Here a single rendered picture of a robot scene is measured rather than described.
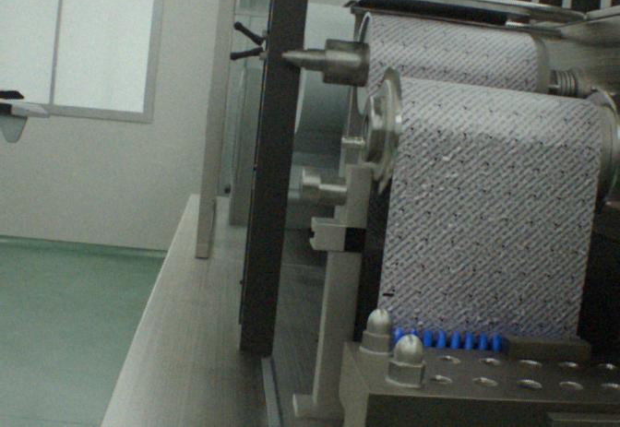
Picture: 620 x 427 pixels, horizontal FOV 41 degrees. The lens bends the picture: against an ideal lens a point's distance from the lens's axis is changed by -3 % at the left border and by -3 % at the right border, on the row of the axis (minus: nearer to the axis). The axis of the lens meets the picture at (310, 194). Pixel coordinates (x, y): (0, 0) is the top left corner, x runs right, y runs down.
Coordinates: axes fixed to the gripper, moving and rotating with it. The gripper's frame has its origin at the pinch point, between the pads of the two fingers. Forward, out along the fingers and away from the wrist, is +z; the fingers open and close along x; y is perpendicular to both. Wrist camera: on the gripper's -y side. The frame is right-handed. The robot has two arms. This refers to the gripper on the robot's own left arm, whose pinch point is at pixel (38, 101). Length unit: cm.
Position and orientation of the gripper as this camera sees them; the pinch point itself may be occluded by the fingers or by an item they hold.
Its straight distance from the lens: 133.8
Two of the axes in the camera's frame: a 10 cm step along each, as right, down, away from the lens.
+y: -1.8, 9.6, 2.1
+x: 5.4, 2.8, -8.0
